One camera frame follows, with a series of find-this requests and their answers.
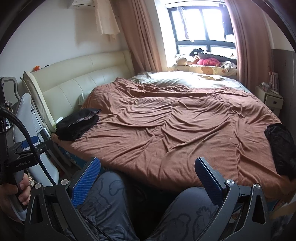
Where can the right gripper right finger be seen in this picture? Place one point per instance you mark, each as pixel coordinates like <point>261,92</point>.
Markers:
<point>242,212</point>

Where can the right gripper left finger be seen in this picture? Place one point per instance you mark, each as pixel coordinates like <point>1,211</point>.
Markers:
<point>42,221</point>

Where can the black knit pants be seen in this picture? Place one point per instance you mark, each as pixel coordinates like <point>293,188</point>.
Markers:
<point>75,125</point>

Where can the person left hand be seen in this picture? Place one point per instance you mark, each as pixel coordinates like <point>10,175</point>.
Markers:
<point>9,190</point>

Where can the white bedside cabinet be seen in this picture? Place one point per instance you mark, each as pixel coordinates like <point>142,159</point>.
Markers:
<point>8,116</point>

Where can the person legs grey pajamas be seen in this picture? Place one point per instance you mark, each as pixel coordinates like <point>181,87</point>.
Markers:
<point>123,208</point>

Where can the cream leather headboard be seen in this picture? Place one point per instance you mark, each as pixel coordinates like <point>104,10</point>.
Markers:
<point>56,89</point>

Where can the folded black garment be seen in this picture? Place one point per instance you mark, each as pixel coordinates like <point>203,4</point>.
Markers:
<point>283,149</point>

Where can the pale green pillow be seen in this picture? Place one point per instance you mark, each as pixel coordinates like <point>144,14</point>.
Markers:
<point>82,98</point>

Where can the white nightstand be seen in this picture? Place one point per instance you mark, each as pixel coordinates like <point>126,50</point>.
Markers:
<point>269,93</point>

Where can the brown quilted bedspread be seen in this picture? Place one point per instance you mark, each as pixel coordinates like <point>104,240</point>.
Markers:
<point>155,134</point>

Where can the beige bed sheet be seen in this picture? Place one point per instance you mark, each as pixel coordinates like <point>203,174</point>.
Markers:
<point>189,79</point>

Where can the dark grey wardrobe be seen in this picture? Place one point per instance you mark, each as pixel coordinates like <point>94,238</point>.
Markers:
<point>284,65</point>

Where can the cream hanging cloth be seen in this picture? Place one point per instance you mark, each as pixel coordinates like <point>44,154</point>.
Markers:
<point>106,23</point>

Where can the pile of plush toys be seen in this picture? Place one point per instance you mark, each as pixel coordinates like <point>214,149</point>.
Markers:
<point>204,58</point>

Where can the white air conditioner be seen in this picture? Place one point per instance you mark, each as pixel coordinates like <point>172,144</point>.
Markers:
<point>81,4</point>

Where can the right brown curtain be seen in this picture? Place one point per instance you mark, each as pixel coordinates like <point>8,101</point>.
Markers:
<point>252,43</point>

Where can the brown curtain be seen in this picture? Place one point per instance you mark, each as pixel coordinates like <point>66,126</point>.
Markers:
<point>252,43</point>
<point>139,35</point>

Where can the left brown curtain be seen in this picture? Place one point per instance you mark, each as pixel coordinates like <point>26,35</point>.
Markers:
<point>139,35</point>

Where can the black framed window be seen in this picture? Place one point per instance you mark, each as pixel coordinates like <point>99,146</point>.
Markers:
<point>204,25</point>

